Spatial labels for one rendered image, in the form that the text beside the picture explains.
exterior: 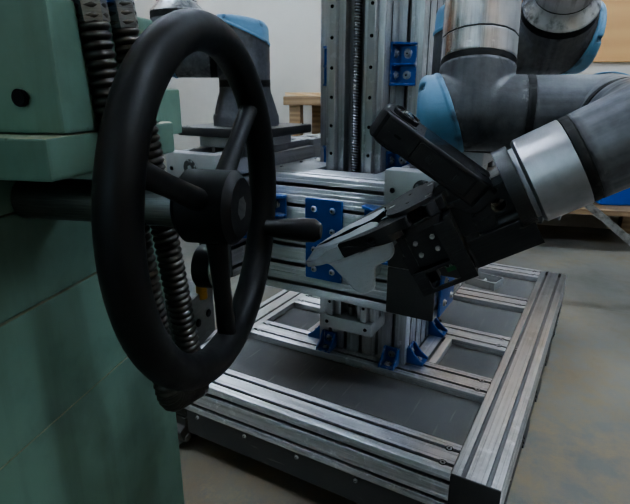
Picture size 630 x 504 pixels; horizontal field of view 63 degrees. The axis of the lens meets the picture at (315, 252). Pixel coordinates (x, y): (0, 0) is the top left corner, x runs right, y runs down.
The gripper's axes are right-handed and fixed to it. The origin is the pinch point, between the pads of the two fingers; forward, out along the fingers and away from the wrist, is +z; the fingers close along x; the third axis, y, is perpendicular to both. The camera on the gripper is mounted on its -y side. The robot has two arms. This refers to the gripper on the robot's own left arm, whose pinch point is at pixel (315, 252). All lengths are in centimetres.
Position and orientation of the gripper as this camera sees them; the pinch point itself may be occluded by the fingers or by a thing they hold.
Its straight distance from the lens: 51.3
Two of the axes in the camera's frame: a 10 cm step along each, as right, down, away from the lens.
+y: 4.8, 8.5, 2.0
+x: 2.5, -3.5, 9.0
